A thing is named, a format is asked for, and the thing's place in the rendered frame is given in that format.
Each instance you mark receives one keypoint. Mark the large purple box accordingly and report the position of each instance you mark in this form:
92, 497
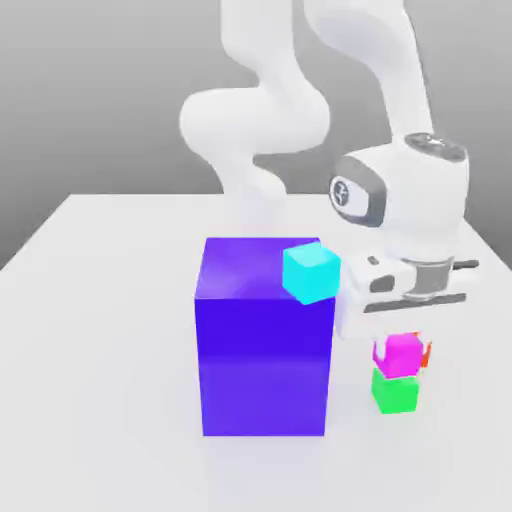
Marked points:
260, 360

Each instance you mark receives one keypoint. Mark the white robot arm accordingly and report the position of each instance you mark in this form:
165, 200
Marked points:
256, 120

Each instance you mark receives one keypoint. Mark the small magenta cube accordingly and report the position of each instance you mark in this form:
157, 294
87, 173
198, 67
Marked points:
400, 356

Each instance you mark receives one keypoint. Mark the small cyan cube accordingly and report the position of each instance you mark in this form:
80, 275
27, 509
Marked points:
310, 276

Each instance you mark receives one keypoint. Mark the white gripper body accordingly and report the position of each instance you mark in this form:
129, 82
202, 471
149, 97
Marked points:
400, 320

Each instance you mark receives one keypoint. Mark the small green cube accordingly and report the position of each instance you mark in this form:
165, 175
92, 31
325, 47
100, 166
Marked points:
394, 394

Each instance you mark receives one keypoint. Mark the small red cube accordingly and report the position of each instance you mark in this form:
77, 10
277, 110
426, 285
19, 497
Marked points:
425, 358

